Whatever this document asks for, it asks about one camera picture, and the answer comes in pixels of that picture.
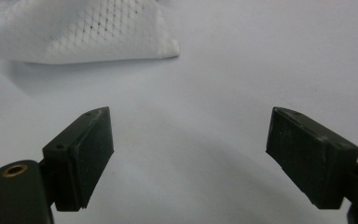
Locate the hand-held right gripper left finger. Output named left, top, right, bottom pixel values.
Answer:
left=40, top=106, right=115, bottom=213

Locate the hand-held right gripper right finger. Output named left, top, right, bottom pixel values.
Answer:
left=265, top=106, right=358, bottom=210

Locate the white mesh laundry bag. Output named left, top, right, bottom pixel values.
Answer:
left=0, top=0, right=181, bottom=65

